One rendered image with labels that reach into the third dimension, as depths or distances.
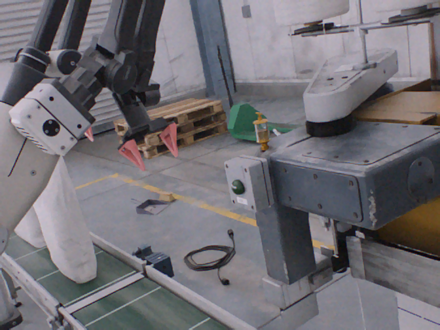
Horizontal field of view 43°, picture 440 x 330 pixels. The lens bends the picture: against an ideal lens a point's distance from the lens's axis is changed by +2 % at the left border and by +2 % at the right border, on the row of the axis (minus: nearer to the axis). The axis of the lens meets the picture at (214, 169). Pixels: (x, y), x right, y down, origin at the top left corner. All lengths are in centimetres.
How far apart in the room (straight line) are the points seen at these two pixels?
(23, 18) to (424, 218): 781
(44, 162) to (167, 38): 834
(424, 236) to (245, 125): 558
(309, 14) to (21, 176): 73
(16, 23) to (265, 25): 369
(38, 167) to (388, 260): 79
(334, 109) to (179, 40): 873
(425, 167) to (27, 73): 86
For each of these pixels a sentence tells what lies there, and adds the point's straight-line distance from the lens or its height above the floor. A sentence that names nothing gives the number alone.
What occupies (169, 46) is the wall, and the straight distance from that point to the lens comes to 961.
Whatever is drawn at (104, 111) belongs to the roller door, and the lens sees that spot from 898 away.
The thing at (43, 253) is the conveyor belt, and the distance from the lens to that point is 354.
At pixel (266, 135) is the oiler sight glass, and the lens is 103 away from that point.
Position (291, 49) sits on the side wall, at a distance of 861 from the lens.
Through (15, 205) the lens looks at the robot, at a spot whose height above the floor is 125.
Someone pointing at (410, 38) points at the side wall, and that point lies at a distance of 721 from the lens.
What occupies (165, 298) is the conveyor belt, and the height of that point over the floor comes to 38.
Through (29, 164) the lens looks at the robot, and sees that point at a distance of 132.
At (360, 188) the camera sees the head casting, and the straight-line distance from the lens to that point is 86.
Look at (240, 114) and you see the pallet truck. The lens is 670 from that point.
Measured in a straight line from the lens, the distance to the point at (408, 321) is 118.
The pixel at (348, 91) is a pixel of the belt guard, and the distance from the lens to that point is 107.
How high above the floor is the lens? 161
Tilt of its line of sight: 17 degrees down
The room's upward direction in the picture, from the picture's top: 12 degrees counter-clockwise
